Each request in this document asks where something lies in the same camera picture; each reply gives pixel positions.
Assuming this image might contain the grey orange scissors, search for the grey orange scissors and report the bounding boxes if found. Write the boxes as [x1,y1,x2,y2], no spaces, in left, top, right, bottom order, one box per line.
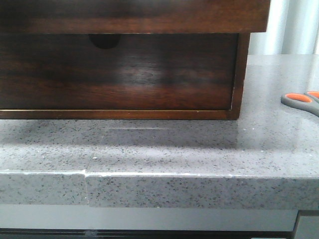
[281,91,319,117]

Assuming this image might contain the wooden drawer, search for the wooden drawer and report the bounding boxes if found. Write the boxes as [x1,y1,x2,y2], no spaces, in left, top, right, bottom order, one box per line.
[0,33,237,111]
[0,0,270,34]

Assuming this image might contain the dark wooden drawer cabinet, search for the dark wooden drawer cabinet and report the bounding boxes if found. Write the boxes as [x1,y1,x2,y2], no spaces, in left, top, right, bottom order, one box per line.
[0,32,251,121]

